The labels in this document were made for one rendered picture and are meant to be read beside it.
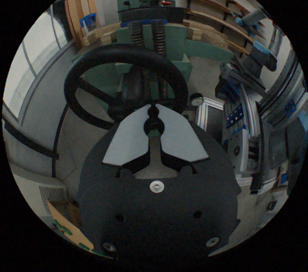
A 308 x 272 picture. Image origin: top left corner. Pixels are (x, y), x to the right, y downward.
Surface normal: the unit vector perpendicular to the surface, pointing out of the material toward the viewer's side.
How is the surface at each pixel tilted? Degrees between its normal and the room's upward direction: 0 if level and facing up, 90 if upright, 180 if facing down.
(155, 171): 0
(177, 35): 90
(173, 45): 90
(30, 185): 90
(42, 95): 90
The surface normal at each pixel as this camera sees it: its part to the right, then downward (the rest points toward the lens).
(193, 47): 0.05, 0.89
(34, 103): 1.00, 0.04
